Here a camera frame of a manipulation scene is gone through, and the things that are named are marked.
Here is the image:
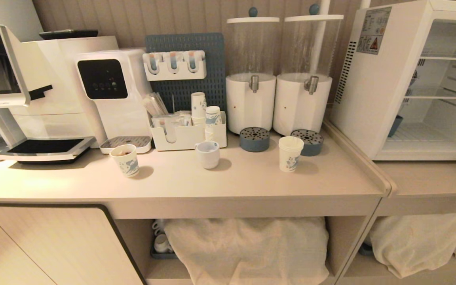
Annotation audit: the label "blue cup in fridge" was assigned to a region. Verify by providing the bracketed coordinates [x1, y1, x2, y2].
[388, 115, 404, 138]

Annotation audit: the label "white mini fridge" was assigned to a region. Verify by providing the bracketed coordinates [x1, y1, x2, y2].
[328, 0, 456, 161]

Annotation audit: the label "beige cabinet door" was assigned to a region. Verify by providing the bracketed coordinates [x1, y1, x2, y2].
[0, 204, 146, 285]

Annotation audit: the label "white ceramic mug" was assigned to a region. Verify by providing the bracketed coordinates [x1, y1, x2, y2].
[195, 141, 220, 170]

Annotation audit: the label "round grey drip tray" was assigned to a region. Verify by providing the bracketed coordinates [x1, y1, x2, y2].
[239, 127, 270, 153]
[291, 129, 324, 157]

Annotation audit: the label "short stack of paper cups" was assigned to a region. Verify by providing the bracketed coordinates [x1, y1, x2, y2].
[205, 106, 222, 142]

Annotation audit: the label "white condiment organizer box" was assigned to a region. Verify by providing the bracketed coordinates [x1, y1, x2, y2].
[149, 111, 227, 152]

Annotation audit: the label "stack of printed paper cups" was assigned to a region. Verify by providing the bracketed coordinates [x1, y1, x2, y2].
[191, 92, 207, 126]

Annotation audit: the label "clear beverage dispenser white base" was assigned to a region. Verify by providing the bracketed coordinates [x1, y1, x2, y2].
[272, 4, 344, 137]
[226, 7, 281, 135]

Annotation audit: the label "blue-grey pegboard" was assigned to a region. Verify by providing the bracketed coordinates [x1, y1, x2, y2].
[145, 33, 227, 115]

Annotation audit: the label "clear wrapped straws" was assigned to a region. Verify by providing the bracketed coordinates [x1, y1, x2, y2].
[143, 92, 169, 117]

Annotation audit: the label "white capsule holder rack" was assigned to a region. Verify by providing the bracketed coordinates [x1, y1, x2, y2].
[142, 50, 207, 82]

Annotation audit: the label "water dispenser drip tray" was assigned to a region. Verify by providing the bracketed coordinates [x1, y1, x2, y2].
[100, 136, 152, 154]

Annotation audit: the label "white cloth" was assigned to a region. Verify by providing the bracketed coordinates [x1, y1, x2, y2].
[163, 217, 330, 285]
[369, 212, 456, 279]

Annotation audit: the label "white cups on shelf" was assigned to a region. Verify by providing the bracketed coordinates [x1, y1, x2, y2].
[152, 219, 173, 254]

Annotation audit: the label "white water dispenser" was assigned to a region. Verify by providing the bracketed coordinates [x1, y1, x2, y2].
[74, 48, 154, 148]

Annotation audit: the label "white coffee machine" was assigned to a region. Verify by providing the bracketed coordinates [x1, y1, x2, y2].
[0, 36, 120, 163]

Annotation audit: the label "black tray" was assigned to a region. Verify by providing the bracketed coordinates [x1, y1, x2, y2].
[39, 29, 99, 40]

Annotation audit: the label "wire fridge shelf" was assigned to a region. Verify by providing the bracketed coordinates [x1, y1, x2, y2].
[420, 53, 456, 62]
[404, 88, 456, 101]

